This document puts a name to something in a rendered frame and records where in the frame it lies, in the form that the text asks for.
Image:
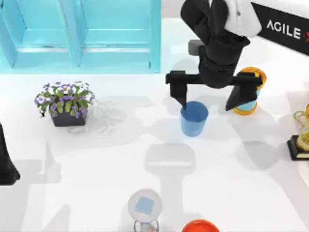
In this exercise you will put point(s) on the orange and blue hourglass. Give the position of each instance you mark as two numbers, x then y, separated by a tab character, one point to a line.
248	106

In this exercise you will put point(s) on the pale grey rounded box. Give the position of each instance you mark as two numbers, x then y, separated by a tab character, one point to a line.
193	47

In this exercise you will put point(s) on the blue cup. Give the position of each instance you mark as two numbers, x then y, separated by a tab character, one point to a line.
193	125

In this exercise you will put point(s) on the gold trophy on black base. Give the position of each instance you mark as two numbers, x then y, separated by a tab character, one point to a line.
298	149

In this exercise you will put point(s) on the purple flowers in black pot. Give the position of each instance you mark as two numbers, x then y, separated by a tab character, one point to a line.
67	116

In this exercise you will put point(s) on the orange bowl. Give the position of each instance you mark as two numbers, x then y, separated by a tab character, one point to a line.
200	227

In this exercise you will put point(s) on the light blue rack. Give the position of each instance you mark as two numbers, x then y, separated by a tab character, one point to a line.
48	36

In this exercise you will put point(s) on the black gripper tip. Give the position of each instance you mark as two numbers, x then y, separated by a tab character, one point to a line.
7	166

